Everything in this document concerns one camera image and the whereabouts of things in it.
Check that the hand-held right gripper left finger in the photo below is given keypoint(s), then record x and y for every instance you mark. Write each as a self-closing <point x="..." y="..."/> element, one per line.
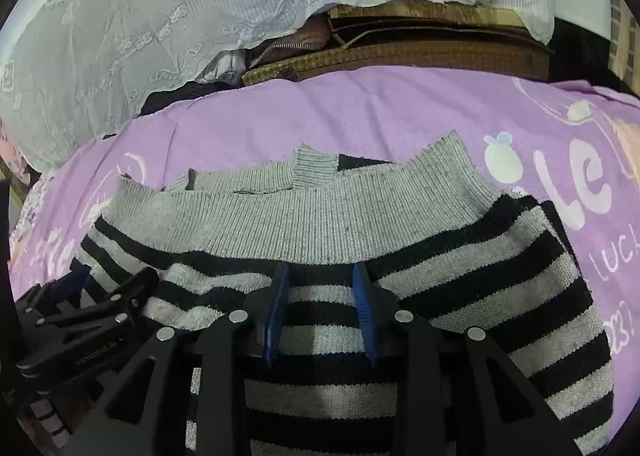
<point x="275" y="316"/>

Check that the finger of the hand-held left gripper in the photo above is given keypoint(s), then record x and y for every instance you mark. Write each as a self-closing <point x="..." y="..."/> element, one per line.
<point x="72" y="282"/>
<point x="120" y="303"/>

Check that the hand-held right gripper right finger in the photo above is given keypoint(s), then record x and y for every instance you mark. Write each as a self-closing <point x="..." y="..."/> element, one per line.
<point x="365" y="316"/>

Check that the black grey striped sweater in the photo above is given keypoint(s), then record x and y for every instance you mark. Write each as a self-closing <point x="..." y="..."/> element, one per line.
<point x="320" y="216"/>

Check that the floral patterned cloth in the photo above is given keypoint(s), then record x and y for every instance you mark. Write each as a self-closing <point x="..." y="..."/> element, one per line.
<point x="15" y="156"/>

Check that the purple printed blanket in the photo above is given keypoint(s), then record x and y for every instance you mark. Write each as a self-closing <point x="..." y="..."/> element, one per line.
<point x="375" y="111"/>

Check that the silver white cloth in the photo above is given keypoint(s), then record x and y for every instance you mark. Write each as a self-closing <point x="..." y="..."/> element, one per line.
<point x="225" y="66"/>

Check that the white lace cloth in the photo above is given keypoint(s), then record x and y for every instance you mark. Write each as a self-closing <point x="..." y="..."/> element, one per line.
<point x="150" y="36"/>

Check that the flattened cardboard sheets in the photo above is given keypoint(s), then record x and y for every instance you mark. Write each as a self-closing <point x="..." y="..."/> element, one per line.
<point x="425" y="26"/>

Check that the lattice panel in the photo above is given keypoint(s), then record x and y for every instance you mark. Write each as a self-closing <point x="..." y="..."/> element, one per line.
<point x="620" y="24"/>

